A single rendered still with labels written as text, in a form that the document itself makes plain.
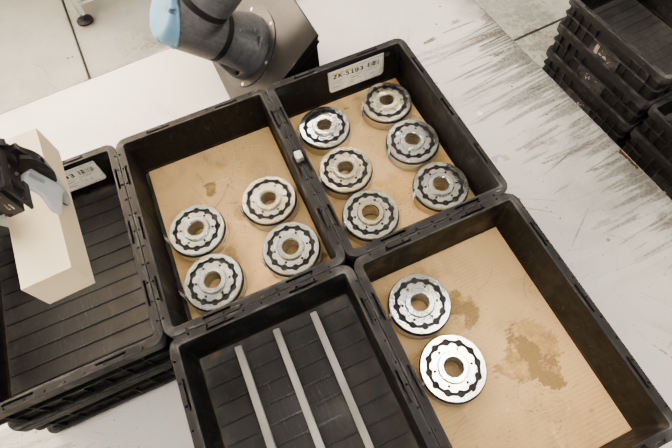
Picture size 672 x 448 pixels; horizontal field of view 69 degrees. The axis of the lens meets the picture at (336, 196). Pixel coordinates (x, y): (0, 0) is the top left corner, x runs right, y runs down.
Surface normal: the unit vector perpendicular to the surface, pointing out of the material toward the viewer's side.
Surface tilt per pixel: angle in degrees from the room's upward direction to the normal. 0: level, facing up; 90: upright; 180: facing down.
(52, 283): 90
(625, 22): 0
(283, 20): 43
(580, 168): 0
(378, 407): 0
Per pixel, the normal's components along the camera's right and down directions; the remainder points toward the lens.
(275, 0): -0.65, -0.07
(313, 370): -0.05, -0.48
